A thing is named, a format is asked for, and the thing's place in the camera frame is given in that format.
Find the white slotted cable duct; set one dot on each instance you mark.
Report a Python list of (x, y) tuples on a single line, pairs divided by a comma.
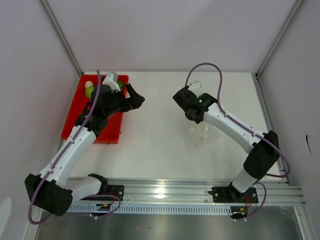
[(164, 209)]

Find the aluminium rail frame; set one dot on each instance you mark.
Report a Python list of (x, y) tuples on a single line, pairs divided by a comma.
[(196, 192)]

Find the green round lime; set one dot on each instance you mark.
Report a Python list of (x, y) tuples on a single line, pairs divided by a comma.
[(88, 91)]

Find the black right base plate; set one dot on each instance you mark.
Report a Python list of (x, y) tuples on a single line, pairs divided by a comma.
[(221, 194)]

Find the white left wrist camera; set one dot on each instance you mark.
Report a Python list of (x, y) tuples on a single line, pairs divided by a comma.
[(111, 80)]

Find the clear zip top bag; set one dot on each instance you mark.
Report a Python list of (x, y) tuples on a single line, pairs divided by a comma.
[(199, 134)]

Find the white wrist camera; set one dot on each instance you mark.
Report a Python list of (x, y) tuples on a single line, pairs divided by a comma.
[(195, 87), (111, 80)]

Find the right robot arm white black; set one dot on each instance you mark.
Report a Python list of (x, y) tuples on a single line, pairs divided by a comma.
[(262, 148)]

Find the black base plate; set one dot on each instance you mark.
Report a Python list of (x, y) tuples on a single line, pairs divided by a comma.
[(221, 194), (115, 190)]

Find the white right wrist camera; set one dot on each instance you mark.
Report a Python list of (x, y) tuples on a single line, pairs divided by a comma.
[(195, 87)]

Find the aluminium corner post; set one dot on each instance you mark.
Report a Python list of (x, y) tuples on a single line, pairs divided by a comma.
[(52, 19), (282, 33)]

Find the green bell pepper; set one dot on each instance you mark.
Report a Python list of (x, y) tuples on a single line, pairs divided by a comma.
[(121, 84)]

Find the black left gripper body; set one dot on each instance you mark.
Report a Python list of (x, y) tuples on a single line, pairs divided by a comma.
[(119, 103)]

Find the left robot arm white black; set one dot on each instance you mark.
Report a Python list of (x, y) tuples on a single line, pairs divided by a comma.
[(48, 190)]

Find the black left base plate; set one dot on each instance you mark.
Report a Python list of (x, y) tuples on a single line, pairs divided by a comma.
[(115, 190)]

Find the left aluminium corner post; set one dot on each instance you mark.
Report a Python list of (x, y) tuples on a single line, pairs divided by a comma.
[(52, 19)]

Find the right aluminium corner post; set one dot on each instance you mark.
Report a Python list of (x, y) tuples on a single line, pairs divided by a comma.
[(282, 33)]

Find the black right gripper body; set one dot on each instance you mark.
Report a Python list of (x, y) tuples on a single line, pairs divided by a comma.
[(187, 114)]

